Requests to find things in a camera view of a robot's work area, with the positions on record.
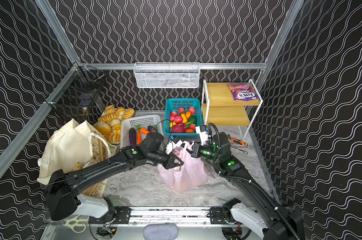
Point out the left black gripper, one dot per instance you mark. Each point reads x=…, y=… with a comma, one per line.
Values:
x=169, y=159

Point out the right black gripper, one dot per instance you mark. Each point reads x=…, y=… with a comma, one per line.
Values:
x=195, y=150

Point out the pink plastic grocery bag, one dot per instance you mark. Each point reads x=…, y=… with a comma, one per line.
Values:
x=190, y=175

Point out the white plastic vegetable basket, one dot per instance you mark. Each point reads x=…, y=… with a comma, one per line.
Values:
x=137, y=123

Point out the cream canvas tote bag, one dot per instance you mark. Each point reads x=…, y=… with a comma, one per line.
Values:
x=73, y=147

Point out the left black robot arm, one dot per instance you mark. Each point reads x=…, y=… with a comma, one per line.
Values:
x=64, y=190

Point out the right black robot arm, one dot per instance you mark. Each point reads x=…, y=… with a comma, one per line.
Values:
x=270, y=220

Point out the pink dragon fruit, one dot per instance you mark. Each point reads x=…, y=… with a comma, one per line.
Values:
x=179, y=128

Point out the purple eggplant right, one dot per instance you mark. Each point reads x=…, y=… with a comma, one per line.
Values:
x=152, y=129

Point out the purple eggplant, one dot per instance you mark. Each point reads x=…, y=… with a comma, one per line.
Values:
x=152, y=129
x=132, y=136

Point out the green round fruit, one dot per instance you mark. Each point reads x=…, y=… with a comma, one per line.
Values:
x=192, y=119

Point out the yellow pepper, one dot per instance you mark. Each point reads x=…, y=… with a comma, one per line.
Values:
x=184, y=119

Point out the red apple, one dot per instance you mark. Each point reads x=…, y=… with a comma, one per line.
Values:
x=178, y=119

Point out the silver open-end wrench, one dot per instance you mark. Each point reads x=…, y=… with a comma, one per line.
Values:
x=240, y=150

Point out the orange carrot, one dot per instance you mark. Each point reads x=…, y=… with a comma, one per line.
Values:
x=140, y=133

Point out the purple eggplant left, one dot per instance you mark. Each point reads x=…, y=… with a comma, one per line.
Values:
x=132, y=136

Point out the white wooden two-tier shelf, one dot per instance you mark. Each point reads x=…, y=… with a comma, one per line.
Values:
x=219, y=107

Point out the teal plastic fruit basket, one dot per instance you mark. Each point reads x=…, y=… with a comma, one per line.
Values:
x=175, y=107

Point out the striped long bread front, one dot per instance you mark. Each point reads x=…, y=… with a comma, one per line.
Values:
x=129, y=113

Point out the striped long bread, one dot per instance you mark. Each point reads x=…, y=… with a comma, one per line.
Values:
x=129, y=113
x=108, y=117

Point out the small white bun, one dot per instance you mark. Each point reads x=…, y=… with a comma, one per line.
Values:
x=114, y=122

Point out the bun back right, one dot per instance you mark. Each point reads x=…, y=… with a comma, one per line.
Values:
x=120, y=111

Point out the purple Fox's candy bag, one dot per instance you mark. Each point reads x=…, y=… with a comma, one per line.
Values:
x=242, y=91

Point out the striped long bread back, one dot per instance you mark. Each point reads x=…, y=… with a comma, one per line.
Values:
x=108, y=117

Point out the grey foam pad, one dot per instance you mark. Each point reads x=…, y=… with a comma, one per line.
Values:
x=161, y=232

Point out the twisted bun back left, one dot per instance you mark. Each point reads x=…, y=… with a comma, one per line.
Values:
x=109, y=109

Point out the adjustable wrench orange handle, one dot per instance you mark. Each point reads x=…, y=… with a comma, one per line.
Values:
x=237, y=141

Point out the metal base rail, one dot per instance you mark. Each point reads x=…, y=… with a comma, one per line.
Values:
x=181, y=216

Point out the white wire wall basket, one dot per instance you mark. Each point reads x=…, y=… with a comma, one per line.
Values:
x=167, y=75

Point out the black wire wall basket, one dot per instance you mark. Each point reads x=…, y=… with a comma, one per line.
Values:
x=80, y=98

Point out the cream handled scissors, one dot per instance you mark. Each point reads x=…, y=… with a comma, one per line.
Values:
x=77, y=224

